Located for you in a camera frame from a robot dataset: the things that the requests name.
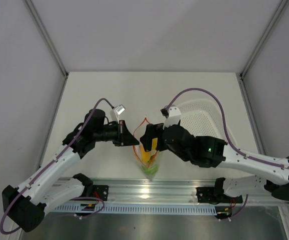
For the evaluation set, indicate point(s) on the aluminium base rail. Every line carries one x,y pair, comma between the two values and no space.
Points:
152,192

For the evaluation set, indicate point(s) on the yellow pear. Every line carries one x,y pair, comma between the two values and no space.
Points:
145,157

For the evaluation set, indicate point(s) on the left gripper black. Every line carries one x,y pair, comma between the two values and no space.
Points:
124,137

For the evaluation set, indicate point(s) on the white perforated basket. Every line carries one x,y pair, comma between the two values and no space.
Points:
202,117

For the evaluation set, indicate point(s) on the clear zip top bag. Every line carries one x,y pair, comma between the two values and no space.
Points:
149,162

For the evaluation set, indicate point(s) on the green apple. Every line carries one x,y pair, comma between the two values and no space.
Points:
151,170

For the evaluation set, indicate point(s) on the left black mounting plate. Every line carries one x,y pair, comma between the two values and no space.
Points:
100,191

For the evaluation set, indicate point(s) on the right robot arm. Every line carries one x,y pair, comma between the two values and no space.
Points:
267,174

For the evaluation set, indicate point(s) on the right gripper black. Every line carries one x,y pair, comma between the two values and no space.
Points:
148,137

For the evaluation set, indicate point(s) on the right aluminium frame post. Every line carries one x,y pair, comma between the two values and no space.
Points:
269,29

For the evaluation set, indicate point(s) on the left aluminium frame post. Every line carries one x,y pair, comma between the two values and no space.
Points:
37,20

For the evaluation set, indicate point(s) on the aluminium frame post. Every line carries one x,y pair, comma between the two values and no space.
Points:
37,20
269,29

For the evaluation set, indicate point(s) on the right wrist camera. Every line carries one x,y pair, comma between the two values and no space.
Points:
172,116

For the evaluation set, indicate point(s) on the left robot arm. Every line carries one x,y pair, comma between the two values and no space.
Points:
29,202

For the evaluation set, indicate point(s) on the black mounting plate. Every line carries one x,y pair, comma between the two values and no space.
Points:
208,195
100,191

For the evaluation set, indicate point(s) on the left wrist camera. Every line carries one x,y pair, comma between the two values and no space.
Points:
116,112

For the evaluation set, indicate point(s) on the white slotted cable duct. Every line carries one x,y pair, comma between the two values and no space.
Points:
147,209

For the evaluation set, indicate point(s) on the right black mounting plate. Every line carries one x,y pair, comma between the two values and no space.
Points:
208,195

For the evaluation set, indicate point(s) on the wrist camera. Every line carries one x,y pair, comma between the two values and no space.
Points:
116,112
172,116

